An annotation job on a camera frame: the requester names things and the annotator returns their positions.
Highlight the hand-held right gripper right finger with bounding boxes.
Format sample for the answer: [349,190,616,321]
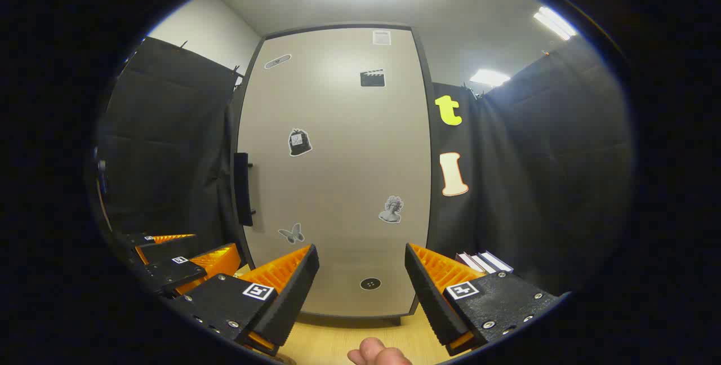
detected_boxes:
[404,243,564,357]

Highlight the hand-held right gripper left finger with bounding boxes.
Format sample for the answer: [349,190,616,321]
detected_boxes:
[168,244,321,357]

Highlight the black cabinet door handle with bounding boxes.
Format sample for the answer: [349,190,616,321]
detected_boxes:
[233,152,255,227]

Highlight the grey cabinet door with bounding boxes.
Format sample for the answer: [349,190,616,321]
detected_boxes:
[237,27,431,318]

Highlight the black backdrop cloth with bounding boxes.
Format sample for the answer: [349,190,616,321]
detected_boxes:
[429,38,634,295]
[96,35,248,242]

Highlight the ceiling light panel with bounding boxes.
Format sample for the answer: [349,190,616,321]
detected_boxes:
[533,6,579,42]

